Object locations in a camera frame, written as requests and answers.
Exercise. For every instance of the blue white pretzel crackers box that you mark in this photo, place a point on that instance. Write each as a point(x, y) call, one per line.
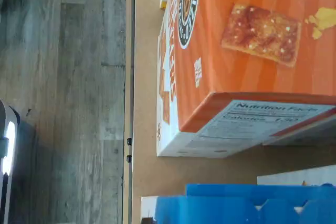
point(223, 208)

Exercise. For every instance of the wooden shelf board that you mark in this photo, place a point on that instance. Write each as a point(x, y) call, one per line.
point(147, 77)

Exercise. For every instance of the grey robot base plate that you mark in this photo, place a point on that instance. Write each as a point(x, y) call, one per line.
point(9, 142)

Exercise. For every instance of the orange white pretzel crackers box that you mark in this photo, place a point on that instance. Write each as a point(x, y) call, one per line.
point(236, 77)

